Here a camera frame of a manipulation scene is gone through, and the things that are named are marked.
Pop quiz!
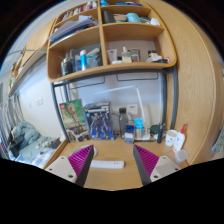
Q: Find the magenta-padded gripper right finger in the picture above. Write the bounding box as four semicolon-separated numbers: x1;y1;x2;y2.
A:
132;144;182;187

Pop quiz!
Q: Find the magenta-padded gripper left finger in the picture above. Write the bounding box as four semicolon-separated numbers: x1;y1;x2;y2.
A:
45;144;95;188

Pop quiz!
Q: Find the small clear plastic box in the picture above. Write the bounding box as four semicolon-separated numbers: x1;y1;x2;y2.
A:
174;149;189;164

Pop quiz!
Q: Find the white glue bottle red cap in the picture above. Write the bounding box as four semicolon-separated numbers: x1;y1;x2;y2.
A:
172;123;188;153

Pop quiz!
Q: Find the white mug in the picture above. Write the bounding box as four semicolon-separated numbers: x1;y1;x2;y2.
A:
165;129;178;147

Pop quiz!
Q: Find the black electric shaver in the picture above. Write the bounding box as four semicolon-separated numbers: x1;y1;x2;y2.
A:
157;122;167;144

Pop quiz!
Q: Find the dark green dish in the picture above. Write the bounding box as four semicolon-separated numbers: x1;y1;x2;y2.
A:
149;124;161;135

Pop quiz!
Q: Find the white power strip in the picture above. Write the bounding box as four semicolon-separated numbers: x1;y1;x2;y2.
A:
89;159;125;170

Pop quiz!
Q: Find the light blue orange package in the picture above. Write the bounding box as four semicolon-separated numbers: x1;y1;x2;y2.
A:
134;118;144;139

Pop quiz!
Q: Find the small blue box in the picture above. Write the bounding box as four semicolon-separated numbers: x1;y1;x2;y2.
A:
124;124;136;144

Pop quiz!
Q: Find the green toy figure box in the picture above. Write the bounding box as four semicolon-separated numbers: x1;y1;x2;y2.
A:
59;98;90;143

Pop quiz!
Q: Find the blue robot model box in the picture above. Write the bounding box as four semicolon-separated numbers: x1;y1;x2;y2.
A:
82;102;115;141

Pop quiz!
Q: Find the clear bottle with dark cap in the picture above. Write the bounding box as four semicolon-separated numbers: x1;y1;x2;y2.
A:
118;107;128;139

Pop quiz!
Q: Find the white cardboard box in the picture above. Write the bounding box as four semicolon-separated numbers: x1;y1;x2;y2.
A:
126;103;139;118

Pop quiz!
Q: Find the white desk lamp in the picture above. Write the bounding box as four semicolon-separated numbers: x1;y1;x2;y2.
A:
94;84;151;141

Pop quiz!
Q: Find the wooden shelf unit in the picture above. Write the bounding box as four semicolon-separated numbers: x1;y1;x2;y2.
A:
46;0;178;83

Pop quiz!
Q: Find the dark grey metal desk frame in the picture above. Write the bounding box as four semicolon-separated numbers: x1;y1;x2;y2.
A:
49;64;178;143

